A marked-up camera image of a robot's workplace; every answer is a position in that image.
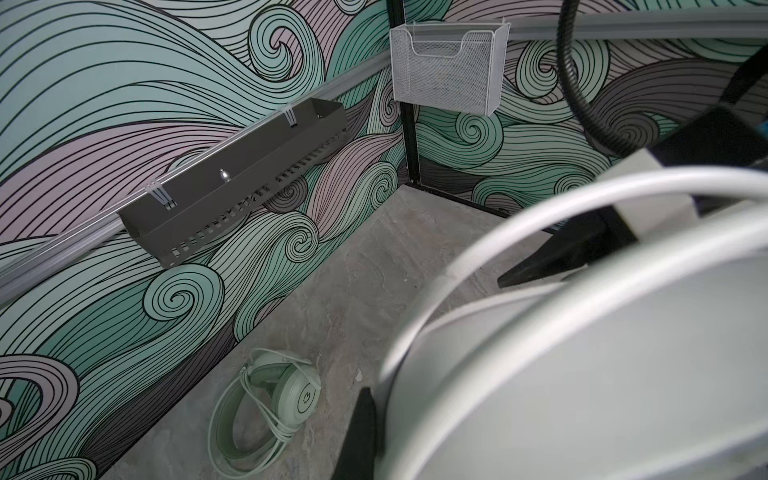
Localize black frame post right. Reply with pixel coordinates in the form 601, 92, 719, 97
386, 0, 509, 218

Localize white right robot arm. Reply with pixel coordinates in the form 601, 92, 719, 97
498, 1, 767, 288

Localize mint green headphones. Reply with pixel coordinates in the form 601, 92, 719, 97
207, 347, 322, 479

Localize clear plastic wall bin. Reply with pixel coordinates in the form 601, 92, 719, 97
389, 22, 510, 116

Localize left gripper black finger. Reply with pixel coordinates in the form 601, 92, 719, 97
331, 387, 378, 480

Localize aluminium wall rail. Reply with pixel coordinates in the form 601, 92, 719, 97
1, 5, 767, 303

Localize white headphones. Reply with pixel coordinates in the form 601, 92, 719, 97
374, 167, 767, 479

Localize black perforated wall tray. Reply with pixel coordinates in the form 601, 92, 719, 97
118, 98, 349, 268

